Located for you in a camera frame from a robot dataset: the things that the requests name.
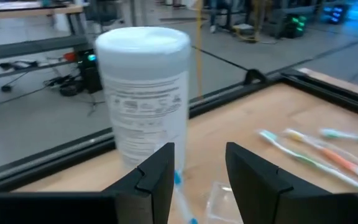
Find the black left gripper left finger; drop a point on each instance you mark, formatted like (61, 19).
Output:
(151, 193)

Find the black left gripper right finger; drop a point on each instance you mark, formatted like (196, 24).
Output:
(259, 193)

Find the teal blue toothbrush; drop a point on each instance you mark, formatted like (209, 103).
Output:
(182, 202)

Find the green toothbrush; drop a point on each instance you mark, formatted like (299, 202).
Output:
(346, 136)
(306, 160)

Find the orange toothbrush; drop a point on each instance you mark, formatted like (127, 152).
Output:
(337, 157)

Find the clear acrylic organizer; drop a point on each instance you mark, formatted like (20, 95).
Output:
(221, 202)

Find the wrapped toothbrushes in bin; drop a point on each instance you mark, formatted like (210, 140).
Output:
(141, 77)

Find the black computer tower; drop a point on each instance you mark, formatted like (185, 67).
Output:
(89, 74)

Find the red emergency button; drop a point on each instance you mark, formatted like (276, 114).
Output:
(69, 56)

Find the green lit equipment box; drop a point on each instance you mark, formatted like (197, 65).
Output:
(295, 26)

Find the person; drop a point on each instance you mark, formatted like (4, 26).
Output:
(219, 12)

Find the blue lit equipment box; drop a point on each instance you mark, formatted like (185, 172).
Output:
(334, 14)

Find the wooden work table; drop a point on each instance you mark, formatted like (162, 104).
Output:
(26, 11)

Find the black metal table frame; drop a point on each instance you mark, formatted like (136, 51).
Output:
(42, 161)

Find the black metal shelf frame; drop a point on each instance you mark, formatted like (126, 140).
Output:
(26, 46)

